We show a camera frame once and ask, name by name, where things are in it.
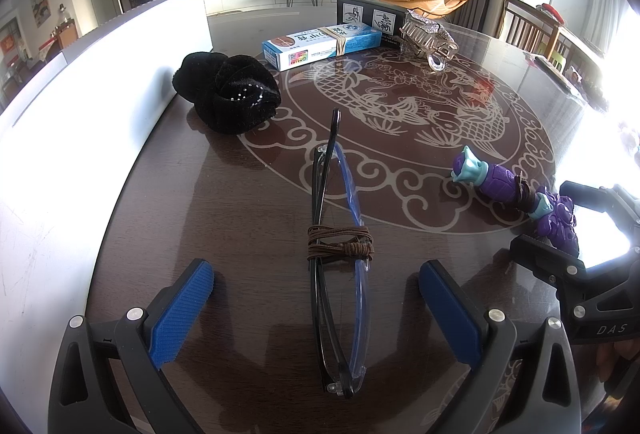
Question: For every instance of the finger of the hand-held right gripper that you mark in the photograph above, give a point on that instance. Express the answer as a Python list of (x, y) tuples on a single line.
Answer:
[(550, 261), (590, 194)]

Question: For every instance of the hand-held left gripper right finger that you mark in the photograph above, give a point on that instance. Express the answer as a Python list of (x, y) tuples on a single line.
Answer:
[(450, 309)]

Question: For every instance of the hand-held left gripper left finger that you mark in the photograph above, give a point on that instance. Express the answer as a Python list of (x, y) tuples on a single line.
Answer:
[(180, 309)]

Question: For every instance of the purple toy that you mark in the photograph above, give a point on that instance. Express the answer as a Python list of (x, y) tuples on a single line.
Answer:
[(500, 176)]

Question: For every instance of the black blue-lens glasses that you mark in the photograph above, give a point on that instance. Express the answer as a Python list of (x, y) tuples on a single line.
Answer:
[(357, 304)]

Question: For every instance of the blue white cream box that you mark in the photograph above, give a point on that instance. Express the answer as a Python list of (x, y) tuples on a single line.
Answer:
[(310, 47)]

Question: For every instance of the dark wooden desktop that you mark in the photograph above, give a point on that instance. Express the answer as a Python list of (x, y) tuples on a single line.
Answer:
[(240, 224)]

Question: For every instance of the person's right hand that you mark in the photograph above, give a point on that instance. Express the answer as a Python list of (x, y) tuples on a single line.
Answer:
[(606, 359)]

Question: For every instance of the dark brown hair band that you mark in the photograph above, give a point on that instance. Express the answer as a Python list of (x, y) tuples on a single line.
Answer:
[(524, 191)]

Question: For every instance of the black remote control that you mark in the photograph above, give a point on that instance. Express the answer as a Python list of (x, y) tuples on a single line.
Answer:
[(557, 77)]

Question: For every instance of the yellow-green chair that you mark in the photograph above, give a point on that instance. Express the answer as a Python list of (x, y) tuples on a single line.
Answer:
[(558, 59)]

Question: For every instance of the dark wooden chair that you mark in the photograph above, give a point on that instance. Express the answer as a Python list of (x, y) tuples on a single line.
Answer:
[(520, 27)]

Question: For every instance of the white partition board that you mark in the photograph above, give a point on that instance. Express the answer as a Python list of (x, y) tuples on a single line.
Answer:
[(75, 139)]

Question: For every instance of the clear hair claw clip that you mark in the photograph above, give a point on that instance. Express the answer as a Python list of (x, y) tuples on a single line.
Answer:
[(430, 44)]

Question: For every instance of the black velvet beaded headpiece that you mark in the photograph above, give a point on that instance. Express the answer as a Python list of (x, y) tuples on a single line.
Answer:
[(225, 94)]

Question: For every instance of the silver rhinestone hair clip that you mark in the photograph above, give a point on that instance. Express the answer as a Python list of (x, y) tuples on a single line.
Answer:
[(422, 18)]

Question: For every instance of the black picture box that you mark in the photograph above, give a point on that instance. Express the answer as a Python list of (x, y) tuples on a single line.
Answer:
[(367, 14)]

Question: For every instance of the brown wooden sideboard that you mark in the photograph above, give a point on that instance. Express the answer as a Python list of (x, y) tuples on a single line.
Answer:
[(67, 34)]

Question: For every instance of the framed wall painting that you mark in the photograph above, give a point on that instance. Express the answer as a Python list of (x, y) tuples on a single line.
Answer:
[(40, 5)]

